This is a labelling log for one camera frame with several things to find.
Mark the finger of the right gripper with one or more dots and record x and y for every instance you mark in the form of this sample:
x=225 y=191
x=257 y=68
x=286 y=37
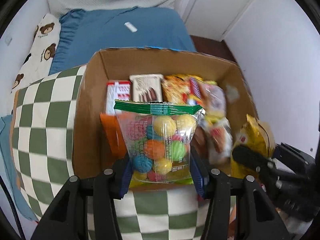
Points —
x=248 y=162

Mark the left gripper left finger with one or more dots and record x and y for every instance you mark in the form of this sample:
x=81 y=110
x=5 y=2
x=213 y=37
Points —
x=66 y=216

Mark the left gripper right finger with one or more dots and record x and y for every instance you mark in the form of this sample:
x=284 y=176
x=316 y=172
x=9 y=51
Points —
x=256 y=216

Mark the yellow snack bag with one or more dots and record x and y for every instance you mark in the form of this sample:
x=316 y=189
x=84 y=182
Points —
x=257 y=136

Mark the colourful candy ball bag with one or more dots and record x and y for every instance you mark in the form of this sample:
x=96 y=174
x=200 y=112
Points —
x=158 y=139

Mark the white oat cookie pack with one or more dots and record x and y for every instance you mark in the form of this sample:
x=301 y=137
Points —
x=219 y=139

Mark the brown cardboard box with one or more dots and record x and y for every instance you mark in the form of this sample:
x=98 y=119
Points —
x=91 y=150

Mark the clear yellow bread pack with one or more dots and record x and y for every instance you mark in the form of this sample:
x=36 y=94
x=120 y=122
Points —
x=214 y=99

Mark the orange snack packet left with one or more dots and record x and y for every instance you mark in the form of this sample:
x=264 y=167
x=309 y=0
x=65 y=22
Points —
x=114 y=135

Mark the Sedaap cheese buldak noodle pack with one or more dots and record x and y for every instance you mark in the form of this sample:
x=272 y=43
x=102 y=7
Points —
x=182 y=89

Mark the green white checkered cushion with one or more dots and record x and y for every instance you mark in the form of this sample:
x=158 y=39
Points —
x=42 y=141

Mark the Franzzi chocolate wafer pack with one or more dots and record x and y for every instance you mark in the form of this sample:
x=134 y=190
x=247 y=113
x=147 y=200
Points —
x=146 y=87

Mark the red white snack pack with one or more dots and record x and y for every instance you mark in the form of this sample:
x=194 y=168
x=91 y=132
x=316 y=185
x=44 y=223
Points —
x=116 y=90

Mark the white door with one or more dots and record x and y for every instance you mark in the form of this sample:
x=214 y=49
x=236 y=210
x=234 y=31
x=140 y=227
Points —
x=213 y=19

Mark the bear print pillow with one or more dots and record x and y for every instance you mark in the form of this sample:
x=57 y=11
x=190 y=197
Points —
x=39 y=60

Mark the white remote control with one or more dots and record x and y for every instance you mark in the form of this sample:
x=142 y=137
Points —
x=131 y=27

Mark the blue bed sheet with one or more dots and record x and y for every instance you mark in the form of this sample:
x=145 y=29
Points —
x=85 y=32

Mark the wall socket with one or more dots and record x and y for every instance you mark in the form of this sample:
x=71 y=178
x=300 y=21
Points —
x=8 y=40

